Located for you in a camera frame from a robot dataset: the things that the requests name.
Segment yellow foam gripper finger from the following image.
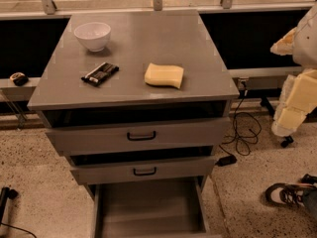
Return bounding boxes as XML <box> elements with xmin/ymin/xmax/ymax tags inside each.
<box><xmin>271</xmin><ymin>68</ymin><xmax>317</xmax><ymax>137</ymax></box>
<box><xmin>270</xmin><ymin>28</ymin><xmax>296</xmax><ymax>56</ymax></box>

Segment yellow sponge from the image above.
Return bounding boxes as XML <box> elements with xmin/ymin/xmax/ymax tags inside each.
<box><xmin>144</xmin><ymin>63</ymin><xmax>184</xmax><ymax>89</ymax></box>

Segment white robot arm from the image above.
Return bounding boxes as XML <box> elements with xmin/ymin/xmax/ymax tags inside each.
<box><xmin>270</xmin><ymin>3</ymin><xmax>317</xmax><ymax>137</ymax></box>

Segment grey drawer cabinet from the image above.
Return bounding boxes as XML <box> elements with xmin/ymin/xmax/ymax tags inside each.
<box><xmin>27</xmin><ymin>9</ymin><xmax>241</xmax><ymax>238</ymax></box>

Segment grey bottom drawer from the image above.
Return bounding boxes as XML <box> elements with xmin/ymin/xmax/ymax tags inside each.
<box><xmin>91</xmin><ymin>178</ymin><xmax>222</xmax><ymax>238</ymax></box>

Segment grey drawer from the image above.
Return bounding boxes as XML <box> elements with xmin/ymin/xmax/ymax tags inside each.
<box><xmin>47</xmin><ymin>100</ymin><xmax>230</xmax><ymax>156</ymax></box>
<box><xmin>70</xmin><ymin>147</ymin><xmax>215</xmax><ymax>185</ymax></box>
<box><xmin>91</xmin><ymin>178</ymin><xmax>222</xmax><ymax>238</ymax></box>

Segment grey middle drawer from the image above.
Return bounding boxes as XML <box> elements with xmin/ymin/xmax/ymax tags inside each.
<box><xmin>70</xmin><ymin>147</ymin><xmax>215</xmax><ymax>185</ymax></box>

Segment grey top drawer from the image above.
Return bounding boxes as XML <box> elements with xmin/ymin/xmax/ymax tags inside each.
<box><xmin>47</xmin><ymin>100</ymin><xmax>230</xmax><ymax>156</ymax></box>

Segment black stand leg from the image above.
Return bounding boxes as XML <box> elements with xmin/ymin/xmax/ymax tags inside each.
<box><xmin>259</xmin><ymin>96</ymin><xmax>295</xmax><ymax>149</ymax></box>

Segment black power adapter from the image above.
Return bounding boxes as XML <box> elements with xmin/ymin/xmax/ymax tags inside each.
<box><xmin>216</xmin><ymin>155</ymin><xmax>237</xmax><ymax>167</ymax></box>

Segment grey sneaker shoe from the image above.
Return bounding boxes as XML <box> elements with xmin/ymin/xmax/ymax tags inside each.
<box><xmin>264</xmin><ymin>182</ymin><xmax>316</xmax><ymax>206</ymax></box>

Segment blue jeans leg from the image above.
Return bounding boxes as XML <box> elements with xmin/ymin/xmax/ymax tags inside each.
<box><xmin>302</xmin><ymin>188</ymin><xmax>317</xmax><ymax>219</ymax></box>

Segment white ceramic bowl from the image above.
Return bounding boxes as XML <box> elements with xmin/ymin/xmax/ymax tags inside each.
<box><xmin>73</xmin><ymin>22</ymin><xmax>111</xmax><ymax>52</ymax></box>

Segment black snack bar packet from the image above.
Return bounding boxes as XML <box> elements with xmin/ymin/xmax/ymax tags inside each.
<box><xmin>81</xmin><ymin>62</ymin><xmax>119</xmax><ymax>86</ymax></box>

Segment black tape measure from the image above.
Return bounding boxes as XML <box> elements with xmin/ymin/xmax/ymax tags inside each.
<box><xmin>10</xmin><ymin>72</ymin><xmax>29</xmax><ymax>86</ymax></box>

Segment black tripod foot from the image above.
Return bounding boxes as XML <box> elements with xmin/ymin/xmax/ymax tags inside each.
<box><xmin>0</xmin><ymin>186</ymin><xmax>18</xmax><ymax>225</ymax></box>

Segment black power cable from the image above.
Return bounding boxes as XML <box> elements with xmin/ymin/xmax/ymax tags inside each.
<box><xmin>218</xmin><ymin>89</ymin><xmax>263</xmax><ymax>157</ymax></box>

